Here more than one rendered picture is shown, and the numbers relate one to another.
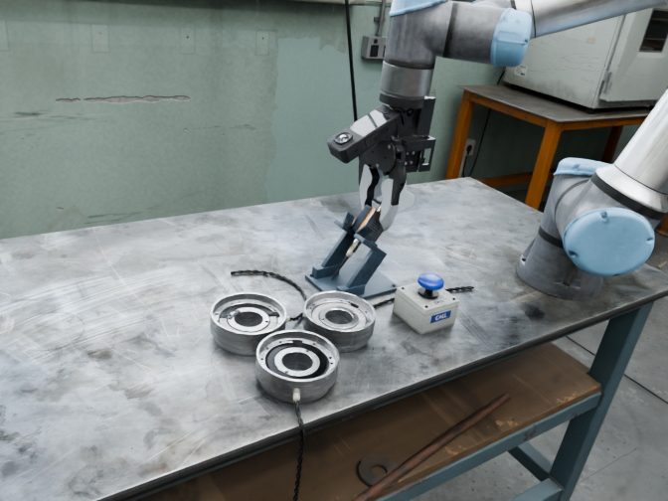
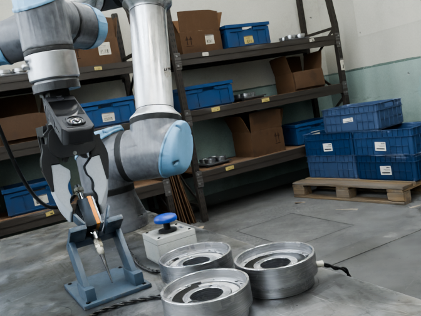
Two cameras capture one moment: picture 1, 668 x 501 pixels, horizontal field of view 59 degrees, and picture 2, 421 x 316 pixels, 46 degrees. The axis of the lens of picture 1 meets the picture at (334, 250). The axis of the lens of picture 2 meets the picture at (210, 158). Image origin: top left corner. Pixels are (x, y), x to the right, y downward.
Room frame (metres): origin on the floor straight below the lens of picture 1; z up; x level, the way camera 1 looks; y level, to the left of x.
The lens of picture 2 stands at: (0.55, 0.65, 1.05)
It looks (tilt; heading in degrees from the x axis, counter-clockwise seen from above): 6 degrees down; 280
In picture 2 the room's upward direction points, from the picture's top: 10 degrees counter-clockwise
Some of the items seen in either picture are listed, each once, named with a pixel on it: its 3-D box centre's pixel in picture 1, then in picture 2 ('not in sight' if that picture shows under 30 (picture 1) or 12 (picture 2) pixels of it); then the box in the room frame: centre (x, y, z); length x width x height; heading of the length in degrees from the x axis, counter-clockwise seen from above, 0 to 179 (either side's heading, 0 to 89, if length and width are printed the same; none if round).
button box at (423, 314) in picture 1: (428, 304); (168, 241); (0.79, -0.16, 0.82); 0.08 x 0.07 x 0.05; 126
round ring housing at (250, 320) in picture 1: (248, 324); (207, 301); (0.68, 0.11, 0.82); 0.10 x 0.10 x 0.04
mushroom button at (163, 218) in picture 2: (428, 290); (167, 228); (0.79, -0.15, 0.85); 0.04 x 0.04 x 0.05
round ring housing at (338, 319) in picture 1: (338, 321); (197, 267); (0.72, -0.02, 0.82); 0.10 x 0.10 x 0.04
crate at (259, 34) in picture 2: not in sight; (238, 38); (0.94, -4.34, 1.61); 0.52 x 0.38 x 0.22; 39
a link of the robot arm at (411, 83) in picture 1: (405, 80); (51, 69); (0.90, -0.07, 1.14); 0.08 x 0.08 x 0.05
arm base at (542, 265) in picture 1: (565, 255); (112, 207); (0.99, -0.42, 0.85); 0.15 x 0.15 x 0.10
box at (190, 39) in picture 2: not in sight; (190, 36); (1.35, -4.02, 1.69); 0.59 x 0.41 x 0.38; 41
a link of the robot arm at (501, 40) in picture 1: (486, 34); (67, 27); (0.90, -0.18, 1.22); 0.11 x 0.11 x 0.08; 83
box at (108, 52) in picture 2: not in sight; (86, 46); (2.14, -3.42, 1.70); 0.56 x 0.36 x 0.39; 31
